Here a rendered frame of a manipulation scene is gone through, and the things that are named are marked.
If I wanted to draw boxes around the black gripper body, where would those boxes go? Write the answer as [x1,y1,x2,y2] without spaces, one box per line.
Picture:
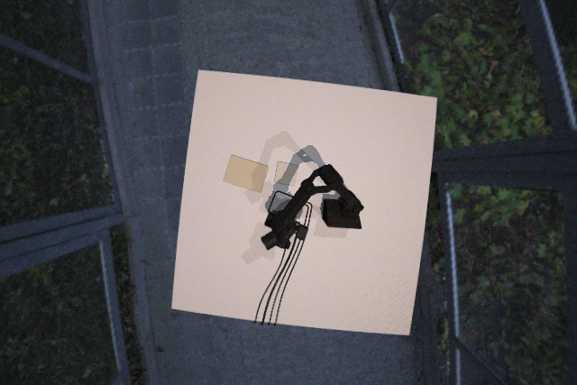
[264,212,308,240]

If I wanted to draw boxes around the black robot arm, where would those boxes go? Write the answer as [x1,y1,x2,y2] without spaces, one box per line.
[261,164,364,250]

